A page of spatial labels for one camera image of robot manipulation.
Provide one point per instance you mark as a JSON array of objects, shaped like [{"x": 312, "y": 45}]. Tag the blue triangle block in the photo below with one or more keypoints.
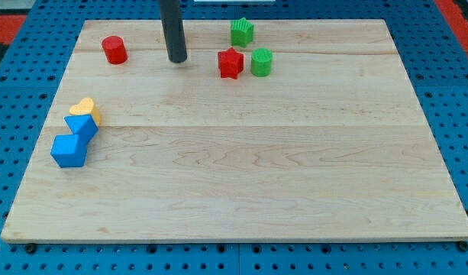
[{"x": 82, "y": 125}]

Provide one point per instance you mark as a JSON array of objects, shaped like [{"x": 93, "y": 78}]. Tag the red cylinder block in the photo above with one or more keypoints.
[{"x": 115, "y": 50}]

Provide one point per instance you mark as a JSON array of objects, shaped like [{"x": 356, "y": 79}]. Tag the yellow heart block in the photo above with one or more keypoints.
[{"x": 87, "y": 106}]

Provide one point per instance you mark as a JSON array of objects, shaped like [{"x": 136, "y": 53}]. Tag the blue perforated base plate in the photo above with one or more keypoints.
[{"x": 34, "y": 64}]

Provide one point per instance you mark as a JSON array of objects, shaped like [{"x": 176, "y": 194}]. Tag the green star block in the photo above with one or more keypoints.
[{"x": 241, "y": 32}]

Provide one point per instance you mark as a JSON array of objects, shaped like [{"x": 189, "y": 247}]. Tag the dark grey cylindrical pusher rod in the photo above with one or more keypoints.
[{"x": 171, "y": 19}]

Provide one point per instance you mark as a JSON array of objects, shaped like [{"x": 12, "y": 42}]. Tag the blue cube block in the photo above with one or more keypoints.
[{"x": 69, "y": 151}]

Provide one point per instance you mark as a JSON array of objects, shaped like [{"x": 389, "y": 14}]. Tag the light wooden board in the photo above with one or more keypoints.
[{"x": 332, "y": 146}]

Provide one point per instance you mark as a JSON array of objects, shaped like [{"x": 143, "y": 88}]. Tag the red star block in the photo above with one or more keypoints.
[{"x": 230, "y": 63}]

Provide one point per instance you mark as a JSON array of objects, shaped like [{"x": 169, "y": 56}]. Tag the green cylinder block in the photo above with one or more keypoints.
[{"x": 261, "y": 62}]

